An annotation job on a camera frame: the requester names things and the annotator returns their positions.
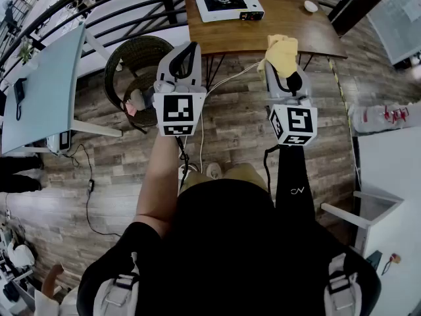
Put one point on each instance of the person's left leg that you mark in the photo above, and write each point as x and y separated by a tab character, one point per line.
192	183

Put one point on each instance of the grey-blue bag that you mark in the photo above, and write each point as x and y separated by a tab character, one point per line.
148	97

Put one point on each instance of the person's leg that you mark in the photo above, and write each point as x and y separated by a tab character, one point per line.
245	173
192	183

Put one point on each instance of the yellow cloth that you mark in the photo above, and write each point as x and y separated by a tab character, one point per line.
279	54

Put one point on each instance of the light blue desk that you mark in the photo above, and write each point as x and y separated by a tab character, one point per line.
49	94

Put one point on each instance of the green potted plant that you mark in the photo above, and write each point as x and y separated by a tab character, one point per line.
25	51

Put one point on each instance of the white desk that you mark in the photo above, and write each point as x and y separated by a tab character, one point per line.
394	176

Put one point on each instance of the small white round dish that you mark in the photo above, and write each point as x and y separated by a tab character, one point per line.
310	6

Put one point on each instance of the beige chair cushion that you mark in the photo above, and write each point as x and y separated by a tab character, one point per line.
136	99

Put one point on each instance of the white portable gas stove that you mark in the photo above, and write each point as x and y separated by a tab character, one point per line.
213	12

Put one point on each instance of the white device with black panel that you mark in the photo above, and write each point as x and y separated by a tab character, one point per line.
62	141

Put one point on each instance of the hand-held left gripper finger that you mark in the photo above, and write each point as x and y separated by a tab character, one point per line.
164	66
196	71

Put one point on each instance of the person's right leg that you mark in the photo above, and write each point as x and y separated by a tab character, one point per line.
245	173

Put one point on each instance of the plastic-wrapped water bottle pack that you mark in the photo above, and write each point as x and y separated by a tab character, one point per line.
368	117

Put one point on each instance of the round dark wicker chair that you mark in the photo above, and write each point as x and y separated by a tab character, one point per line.
141	46

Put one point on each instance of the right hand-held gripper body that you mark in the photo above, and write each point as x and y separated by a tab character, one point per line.
296	120

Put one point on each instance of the person's left forearm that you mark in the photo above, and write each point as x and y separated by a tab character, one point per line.
154	183

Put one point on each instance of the black desk phone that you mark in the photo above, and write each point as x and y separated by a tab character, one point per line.
19	92

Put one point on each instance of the person's right forearm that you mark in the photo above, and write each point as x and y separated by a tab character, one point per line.
294	173

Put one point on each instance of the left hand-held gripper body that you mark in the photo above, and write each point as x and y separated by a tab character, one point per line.
177	110

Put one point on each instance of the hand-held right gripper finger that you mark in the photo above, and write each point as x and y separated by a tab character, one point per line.
304	84
271	84

